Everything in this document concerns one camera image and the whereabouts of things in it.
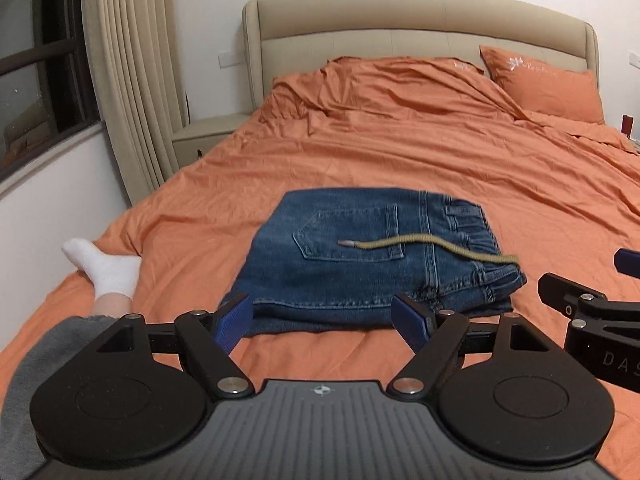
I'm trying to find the person's bare leg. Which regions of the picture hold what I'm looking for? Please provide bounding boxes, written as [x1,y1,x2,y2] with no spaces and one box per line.
[89,294,134,320]

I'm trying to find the orange duvet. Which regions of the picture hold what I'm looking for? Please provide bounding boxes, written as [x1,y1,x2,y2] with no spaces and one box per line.
[0,56,640,480]

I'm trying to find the orange pillow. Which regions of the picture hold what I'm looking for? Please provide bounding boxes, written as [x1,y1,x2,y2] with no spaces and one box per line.
[479,45,605,125]

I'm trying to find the blue denim pants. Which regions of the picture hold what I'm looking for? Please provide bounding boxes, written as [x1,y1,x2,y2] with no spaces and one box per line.
[217,187,528,338]

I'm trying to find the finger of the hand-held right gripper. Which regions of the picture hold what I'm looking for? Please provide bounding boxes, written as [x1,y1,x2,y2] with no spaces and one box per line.
[537,272,610,319]
[614,248,640,277]

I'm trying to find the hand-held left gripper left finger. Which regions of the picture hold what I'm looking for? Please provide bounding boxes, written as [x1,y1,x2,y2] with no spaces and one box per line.
[95,294,256,401]

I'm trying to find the beige nightstand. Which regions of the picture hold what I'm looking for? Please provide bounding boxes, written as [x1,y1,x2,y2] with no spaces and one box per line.
[171,112,252,175]

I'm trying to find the dark framed window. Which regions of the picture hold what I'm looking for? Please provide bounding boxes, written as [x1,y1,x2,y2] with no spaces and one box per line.
[0,0,104,182]

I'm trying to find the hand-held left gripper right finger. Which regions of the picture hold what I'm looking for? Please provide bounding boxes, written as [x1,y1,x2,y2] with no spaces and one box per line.
[385,294,551,401]

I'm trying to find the grey shorts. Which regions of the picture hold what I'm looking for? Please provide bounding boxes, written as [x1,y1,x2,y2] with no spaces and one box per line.
[0,314,117,463]

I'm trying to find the white sock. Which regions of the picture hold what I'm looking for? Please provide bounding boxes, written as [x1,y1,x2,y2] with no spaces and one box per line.
[62,237,144,301]

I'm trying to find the beige upholstered headboard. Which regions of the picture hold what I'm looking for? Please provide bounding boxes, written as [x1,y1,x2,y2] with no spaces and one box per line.
[242,0,600,111]

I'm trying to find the beige curtain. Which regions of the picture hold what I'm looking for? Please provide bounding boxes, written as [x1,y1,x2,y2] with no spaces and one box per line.
[81,0,192,207]

